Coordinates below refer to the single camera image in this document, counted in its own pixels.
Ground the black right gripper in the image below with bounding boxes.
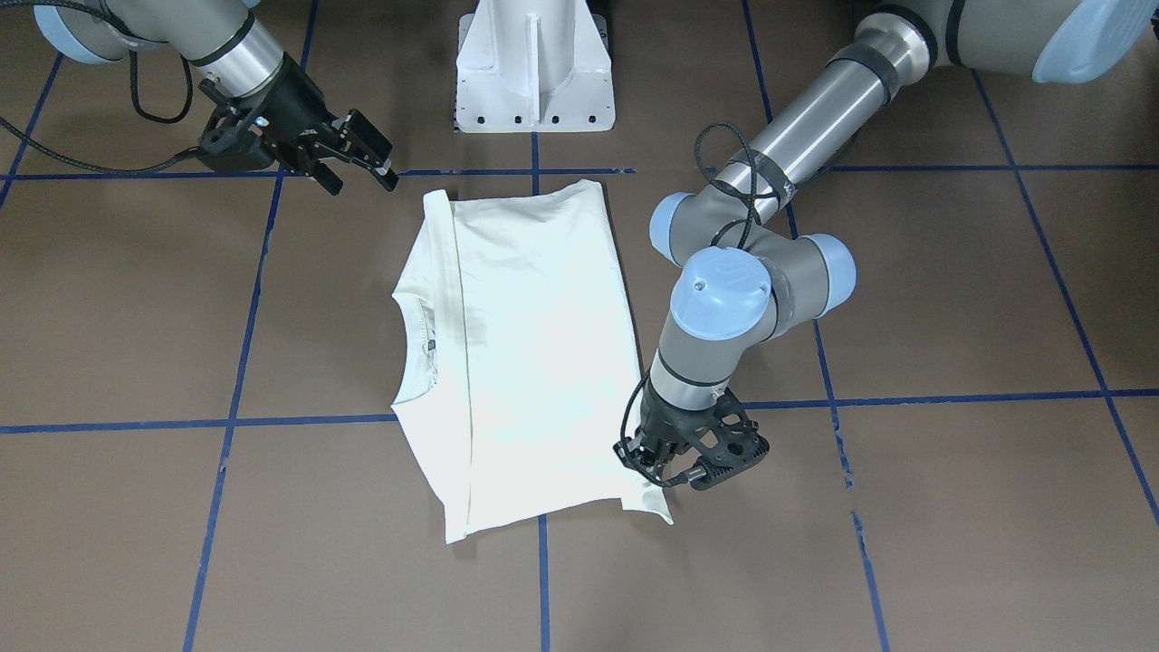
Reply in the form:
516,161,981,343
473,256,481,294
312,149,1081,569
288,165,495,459
245,54,400,197

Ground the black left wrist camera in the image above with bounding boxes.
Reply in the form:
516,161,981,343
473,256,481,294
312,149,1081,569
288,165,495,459
675,389,771,491

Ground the cream long-sleeve cat shirt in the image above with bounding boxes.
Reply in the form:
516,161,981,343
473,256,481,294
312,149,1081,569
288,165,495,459
392,180,672,544

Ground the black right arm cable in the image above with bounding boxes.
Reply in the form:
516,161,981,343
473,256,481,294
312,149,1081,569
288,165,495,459
0,0,205,176

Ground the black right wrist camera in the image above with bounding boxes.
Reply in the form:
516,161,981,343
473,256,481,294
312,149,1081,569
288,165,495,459
197,79,274,173

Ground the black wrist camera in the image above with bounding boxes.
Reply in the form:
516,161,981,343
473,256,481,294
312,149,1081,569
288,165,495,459
197,79,274,173
675,389,771,491

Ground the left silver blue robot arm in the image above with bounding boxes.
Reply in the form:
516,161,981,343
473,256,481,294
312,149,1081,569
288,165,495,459
614,1,1156,491

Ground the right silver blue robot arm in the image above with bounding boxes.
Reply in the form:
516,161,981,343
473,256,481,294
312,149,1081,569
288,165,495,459
32,1,398,195

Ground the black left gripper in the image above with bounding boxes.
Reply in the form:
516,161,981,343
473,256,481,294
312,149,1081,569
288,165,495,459
615,395,714,490

